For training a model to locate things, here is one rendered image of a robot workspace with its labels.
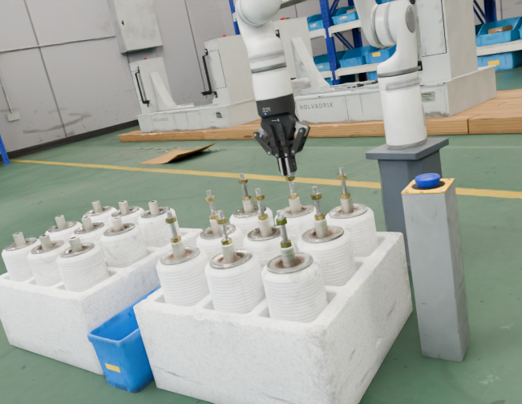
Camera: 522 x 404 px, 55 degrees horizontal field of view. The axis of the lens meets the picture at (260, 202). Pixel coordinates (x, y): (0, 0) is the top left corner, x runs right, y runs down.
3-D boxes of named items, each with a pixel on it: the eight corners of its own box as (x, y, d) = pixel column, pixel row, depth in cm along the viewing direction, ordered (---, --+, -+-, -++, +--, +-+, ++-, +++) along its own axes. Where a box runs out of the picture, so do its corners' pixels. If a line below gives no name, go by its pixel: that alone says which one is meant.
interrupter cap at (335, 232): (342, 225, 92) (341, 222, 92) (346, 240, 85) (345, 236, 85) (301, 232, 93) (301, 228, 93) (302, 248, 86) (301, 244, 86)
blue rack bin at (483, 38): (495, 41, 541) (495, 21, 535) (533, 35, 512) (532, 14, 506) (473, 47, 511) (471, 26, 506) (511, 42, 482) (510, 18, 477)
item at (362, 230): (329, 302, 102) (314, 220, 97) (350, 281, 109) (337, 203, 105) (373, 309, 96) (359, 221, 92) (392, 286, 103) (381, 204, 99)
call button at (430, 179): (419, 184, 86) (418, 173, 86) (443, 183, 84) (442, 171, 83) (412, 191, 83) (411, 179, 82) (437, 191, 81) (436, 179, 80)
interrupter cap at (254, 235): (256, 228, 100) (256, 225, 100) (291, 227, 97) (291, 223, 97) (240, 243, 94) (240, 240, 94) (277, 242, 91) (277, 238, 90)
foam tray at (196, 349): (261, 293, 128) (247, 228, 124) (413, 310, 106) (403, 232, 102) (155, 388, 98) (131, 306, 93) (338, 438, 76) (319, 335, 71)
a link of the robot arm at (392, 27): (417, -4, 114) (425, 73, 118) (378, 6, 119) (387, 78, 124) (402, -3, 107) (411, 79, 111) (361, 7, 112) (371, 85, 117)
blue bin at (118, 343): (196, 312, 126) (184, 268, 122) (229, 318, 119) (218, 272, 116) (100, 385, 103) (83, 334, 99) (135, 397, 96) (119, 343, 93)
